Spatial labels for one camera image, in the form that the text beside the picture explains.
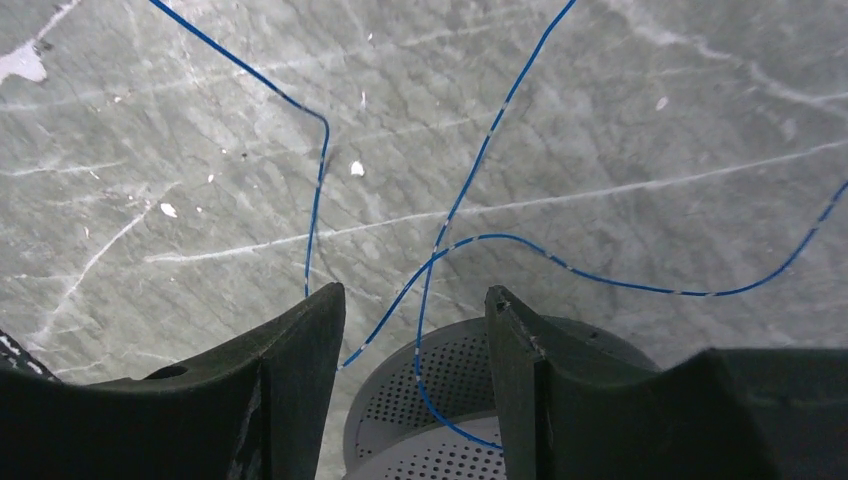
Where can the clear plastic cup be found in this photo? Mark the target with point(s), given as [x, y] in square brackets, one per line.
[471, 400]

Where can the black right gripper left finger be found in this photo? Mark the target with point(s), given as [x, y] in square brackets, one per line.
[253, 407]

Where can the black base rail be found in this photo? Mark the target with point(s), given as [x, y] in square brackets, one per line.
[14, 357]

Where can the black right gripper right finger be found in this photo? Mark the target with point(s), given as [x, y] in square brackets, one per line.
[577, 402]

